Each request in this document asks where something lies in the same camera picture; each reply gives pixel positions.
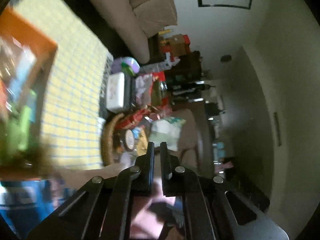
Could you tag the red snack packet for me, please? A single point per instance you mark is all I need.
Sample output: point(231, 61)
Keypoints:
point(135, 120)

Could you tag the beige armchair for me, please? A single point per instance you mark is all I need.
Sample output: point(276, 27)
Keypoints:
point(197, 140)

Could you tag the dark cabinet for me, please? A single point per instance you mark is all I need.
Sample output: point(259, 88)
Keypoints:
point(187, 77)

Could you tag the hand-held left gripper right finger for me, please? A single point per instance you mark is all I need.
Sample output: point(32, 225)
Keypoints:
point(165, 175)

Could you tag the pink white snack packet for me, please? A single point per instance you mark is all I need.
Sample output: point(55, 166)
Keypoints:
point(143, 87)

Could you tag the green white snack packet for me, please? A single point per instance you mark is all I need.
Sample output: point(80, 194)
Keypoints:
point(166, 130)

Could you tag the yellow checked tablecloth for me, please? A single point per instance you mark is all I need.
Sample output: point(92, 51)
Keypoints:
point(75, 80)

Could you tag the orange box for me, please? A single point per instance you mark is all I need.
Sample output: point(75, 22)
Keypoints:
point(30, 33)

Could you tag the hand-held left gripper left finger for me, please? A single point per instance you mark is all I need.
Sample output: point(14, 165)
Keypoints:
point(150, 172)

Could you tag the purple disc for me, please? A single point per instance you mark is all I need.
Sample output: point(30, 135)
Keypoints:
point(117, 63)

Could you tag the beige sofa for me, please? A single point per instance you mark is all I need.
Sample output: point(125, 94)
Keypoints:
point(120, 17)

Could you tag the wicker basket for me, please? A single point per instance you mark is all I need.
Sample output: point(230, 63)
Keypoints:
point(107, 140)

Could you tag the pink plush toy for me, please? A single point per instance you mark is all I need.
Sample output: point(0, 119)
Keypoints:
point(143, 225)

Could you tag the cardboard box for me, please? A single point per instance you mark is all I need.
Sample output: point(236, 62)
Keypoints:
point(178, 43)

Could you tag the white floral box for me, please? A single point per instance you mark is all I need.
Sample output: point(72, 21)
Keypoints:
point(115, 92)

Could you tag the blue box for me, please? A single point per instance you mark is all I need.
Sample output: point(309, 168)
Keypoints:
point(25, 205)

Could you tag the round white lid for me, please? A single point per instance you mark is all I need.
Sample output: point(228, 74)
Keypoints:
point(130, 139)

